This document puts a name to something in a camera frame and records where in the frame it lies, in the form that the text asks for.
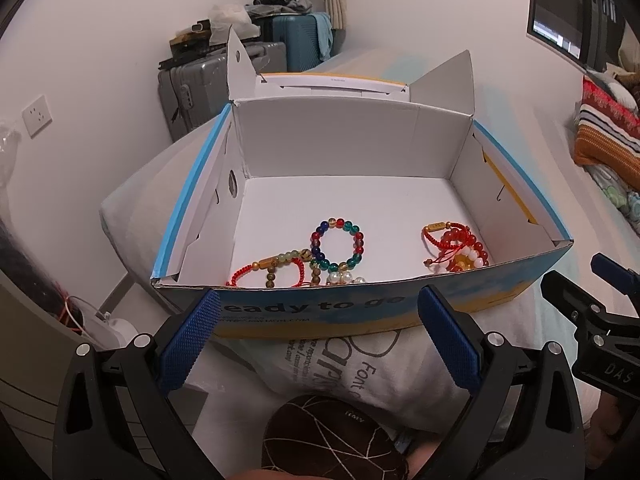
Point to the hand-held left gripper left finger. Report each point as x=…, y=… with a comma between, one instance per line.
x=192, y=330

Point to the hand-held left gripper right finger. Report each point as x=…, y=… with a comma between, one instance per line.
x=447, y=335

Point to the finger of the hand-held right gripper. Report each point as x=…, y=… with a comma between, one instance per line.
x=565, y=292
x=615, y=272

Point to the blue and yellow cardboard box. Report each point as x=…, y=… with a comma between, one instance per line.
x=350, y=140

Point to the person's right hand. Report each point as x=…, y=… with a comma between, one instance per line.
x=620, y=410

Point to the floral blanket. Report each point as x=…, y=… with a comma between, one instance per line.
x=617, y=195

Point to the white printed cloth bag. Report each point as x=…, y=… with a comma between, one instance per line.
x=325, y=365

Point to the striped pillow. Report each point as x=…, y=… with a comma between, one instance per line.
x=605, y=130

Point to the grey suitcase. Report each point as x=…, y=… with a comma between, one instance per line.
x=200, y=95

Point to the dark window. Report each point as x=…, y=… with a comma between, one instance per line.
x=565, y=10

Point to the teal suitcase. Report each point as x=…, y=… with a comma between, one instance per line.
x=297, y=42

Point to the white plastic bag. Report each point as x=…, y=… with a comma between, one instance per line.
x=230, y=17

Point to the white wall socket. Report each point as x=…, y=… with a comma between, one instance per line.
x=37, y=116

